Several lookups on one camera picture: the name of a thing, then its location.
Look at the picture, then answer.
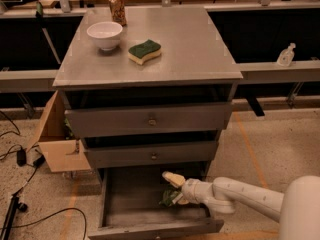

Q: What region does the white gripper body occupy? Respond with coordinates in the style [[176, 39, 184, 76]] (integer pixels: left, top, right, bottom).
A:
[[181, 179, 214, 204]]

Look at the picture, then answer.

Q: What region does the green jalapeno chip bag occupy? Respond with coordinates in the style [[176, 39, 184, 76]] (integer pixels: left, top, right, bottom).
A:
[[159, 189, 182, 207]]

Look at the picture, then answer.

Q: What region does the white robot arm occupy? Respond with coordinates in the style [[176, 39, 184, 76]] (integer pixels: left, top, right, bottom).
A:
[[162, 171, 320, 240]]

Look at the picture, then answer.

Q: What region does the middle grey drawer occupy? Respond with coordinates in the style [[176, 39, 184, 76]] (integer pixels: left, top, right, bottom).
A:
[[84, 141, 218, 168]]

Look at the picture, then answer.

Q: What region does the bottom grey open drawer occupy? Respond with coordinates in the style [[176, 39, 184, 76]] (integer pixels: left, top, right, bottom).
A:
[[88, 163, 224, 240]]

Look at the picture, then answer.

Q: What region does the top grey drawer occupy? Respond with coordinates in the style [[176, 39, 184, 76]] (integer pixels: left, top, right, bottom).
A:
[[65, 102, 232, 138]]

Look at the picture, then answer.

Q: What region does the cardboard box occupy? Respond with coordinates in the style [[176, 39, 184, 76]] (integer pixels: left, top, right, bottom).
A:
[[27, 92, 91, 172]]

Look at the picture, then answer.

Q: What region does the green yellow sponge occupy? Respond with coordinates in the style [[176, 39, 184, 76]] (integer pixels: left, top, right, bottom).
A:
[[128, 39, 161, 65]]

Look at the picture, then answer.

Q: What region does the black power adapter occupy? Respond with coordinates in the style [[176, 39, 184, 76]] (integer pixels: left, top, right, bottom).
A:
[[16, 148, 27, 167]]

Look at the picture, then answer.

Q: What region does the white ceramic bowl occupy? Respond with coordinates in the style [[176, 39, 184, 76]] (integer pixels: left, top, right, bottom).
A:
[[87, 22, 123, 51]]

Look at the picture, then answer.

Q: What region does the clear sanitizer bottle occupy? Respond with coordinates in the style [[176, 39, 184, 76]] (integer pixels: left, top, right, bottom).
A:
[[277, 43, 296, 67]]

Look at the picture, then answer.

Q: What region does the black tripod leg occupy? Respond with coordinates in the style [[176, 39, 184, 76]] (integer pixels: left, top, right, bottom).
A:
[[0, 195, 28, 240]]

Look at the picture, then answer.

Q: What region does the patterned drink can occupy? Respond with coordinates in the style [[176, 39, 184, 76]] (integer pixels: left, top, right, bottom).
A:
[[108, 0, 127, 26]]

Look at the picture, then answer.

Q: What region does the black floor cable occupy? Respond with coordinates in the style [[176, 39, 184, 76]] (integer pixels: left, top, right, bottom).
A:
[[9, 206, 88, 240]]

